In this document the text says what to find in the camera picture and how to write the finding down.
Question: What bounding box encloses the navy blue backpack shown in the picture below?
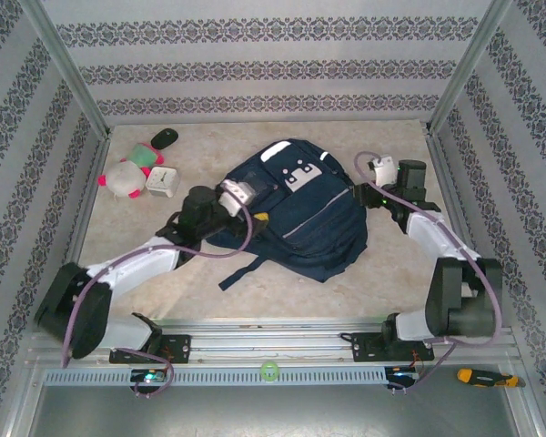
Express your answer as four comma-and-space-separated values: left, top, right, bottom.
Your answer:
206, 137, 370, 293

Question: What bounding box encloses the white square alarm clock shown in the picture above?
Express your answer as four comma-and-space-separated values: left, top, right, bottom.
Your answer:
145, 167, 181, 199

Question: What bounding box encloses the black computer mouse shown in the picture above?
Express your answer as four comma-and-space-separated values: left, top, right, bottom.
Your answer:
150, 128, 179, 150

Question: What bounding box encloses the white green pink plush toy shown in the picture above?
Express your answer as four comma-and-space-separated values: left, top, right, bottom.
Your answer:
96, 142, 167, 200

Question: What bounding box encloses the yellow and black screwdriver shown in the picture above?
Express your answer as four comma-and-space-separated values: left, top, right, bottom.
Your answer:
457, 368, 527, 389

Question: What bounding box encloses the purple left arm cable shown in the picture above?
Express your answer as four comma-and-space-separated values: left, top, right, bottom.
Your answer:
61, 207, 256, 400

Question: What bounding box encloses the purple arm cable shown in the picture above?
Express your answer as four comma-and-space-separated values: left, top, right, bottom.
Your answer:
353, 150, 504, 396
61, 207, 256, 400

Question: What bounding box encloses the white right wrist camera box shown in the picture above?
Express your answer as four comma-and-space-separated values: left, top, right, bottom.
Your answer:
367, 156, 400, 187

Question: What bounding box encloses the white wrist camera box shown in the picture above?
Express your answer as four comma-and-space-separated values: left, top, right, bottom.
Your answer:
367, 156, 400, 187
220, 178, 261, 219

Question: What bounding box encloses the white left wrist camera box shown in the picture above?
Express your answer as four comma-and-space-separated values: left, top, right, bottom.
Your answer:
220, 178, 261, 219

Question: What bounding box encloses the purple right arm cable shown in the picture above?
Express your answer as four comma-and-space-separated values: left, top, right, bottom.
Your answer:
353, 150, 504, 396

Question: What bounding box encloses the aluminium side rail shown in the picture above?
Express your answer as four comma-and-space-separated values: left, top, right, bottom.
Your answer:
45, 136, 113, 329
425, 129, 500, 327

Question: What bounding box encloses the aluminium frame post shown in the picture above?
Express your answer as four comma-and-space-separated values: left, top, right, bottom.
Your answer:
427, 0, 515, 134
20, 0, 111, 140

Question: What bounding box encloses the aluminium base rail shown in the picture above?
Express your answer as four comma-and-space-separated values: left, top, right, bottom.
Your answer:
25, 318, 522, 368

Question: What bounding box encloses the grey slotted cable duct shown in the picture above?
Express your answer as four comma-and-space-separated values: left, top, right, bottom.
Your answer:
43, 367, 388, 387

